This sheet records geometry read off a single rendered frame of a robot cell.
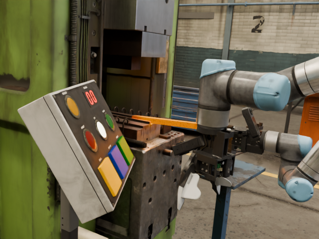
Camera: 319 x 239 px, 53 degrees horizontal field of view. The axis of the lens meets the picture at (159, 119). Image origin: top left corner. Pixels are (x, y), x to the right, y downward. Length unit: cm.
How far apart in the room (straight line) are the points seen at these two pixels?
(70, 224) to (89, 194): 25
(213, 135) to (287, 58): 807
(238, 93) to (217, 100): 6
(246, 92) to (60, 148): 40
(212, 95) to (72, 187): 36
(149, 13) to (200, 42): 831
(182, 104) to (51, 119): 449
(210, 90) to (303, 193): 51
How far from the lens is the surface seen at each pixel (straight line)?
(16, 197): 147
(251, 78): 68
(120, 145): 91
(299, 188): 108
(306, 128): 467
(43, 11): 114
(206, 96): 72
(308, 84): 77
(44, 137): 70
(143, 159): 127
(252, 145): 124
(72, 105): 74
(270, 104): 67
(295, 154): 120
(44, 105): 69
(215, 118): 72
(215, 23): 942
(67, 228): 96
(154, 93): 167
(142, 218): 139
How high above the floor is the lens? 130
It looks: 12 degrees down
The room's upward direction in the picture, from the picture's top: 4 degrees clockwise
